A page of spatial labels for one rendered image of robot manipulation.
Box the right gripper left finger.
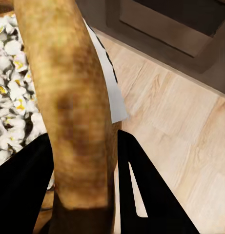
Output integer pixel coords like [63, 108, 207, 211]
[0, 133, 54, 234]

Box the popcorn bag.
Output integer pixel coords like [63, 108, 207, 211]
[0, 0, 129, 234]

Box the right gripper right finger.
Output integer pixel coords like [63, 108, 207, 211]
[117, 130, 200, 234]

